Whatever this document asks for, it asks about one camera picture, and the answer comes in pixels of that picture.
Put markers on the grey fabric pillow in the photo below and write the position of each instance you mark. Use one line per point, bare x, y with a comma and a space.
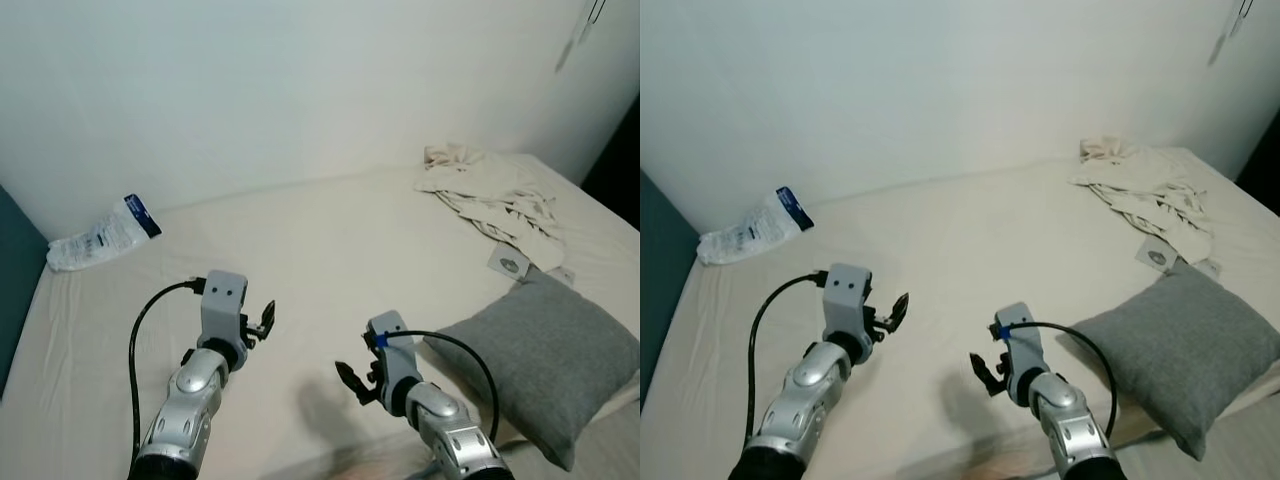
545, 355
1185, 345

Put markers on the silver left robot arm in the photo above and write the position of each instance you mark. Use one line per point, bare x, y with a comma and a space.
805, 395
190, 400

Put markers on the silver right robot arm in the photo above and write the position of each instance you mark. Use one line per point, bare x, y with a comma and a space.
1070, 425
450, 430

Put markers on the clear plastic bag blue label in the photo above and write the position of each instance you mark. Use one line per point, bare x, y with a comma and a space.
750, 235
100, 240

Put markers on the white square tag with logo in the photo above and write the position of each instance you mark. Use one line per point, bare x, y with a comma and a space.
508, 263
1158, 254

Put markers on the small white tag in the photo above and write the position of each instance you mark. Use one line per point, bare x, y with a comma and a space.
563, 276
1208, 268

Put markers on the crumpled beige cloth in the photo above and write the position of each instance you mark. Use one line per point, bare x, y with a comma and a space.
495, 200
1145, 190

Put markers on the teal headboard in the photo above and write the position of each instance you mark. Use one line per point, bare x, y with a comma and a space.
18, 290
662, 280

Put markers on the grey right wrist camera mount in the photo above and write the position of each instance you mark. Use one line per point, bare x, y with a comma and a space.
1022, 340
395, 350

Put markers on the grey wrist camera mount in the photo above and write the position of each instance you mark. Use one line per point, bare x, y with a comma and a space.
395, 350
1022, 340
222, 300
848, 292

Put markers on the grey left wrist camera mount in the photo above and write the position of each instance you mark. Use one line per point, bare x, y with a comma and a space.
222, 300
848, 292

